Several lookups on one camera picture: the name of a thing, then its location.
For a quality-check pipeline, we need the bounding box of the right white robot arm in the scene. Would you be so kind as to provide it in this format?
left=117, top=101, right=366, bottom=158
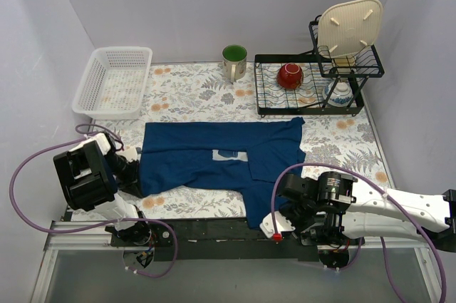
left=265, top=171, right=455, bottom=252

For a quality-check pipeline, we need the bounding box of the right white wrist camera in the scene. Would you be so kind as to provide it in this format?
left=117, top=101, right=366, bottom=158
left=259, top=211, right=295, bottom=241

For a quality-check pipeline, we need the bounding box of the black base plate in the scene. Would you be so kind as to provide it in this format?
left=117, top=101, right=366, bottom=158
left=105, top=218, right=364, bottom=267

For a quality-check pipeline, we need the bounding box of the green inside floral mug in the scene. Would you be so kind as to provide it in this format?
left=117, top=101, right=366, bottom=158
left=222, top=44, right=247, bottom=83

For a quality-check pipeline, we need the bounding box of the floral table mat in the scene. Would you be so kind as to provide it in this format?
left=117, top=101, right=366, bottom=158
left=97, top=63, right=394, bottom=220

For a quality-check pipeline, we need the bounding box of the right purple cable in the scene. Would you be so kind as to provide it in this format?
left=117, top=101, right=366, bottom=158
left=269, top=162, right=447, bottom=303

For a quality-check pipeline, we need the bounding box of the black wire dish rack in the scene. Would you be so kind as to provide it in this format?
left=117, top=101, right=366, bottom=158
left=254, top=16, right=385, bottom=117

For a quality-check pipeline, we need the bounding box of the red bowl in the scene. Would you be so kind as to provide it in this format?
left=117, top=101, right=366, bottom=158
left=276, top=63, right=303, bottom=90

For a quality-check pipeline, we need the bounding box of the white plastic basket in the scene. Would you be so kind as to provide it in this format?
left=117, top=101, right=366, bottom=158
left=72, top=46, right=153, bottom=120

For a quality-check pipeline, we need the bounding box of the cream square plastic lid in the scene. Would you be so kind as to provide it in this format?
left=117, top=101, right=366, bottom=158
left=316, top=0, right=383, bottom=58

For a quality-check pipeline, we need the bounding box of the aluminium frame rail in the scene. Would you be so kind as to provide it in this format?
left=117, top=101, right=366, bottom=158
left=44, top=221, right=428, bottom=251

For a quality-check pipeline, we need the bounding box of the blue white patterned bowl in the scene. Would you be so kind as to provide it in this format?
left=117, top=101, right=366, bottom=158
left=322, top=81, right=353, bottom=107

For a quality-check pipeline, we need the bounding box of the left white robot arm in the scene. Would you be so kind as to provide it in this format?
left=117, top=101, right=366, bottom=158
left=53, top=133, right=152, bottom=246

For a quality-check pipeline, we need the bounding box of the blue t shirt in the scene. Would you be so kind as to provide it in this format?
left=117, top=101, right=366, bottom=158
left=139, top=117, right=306, bottom=229

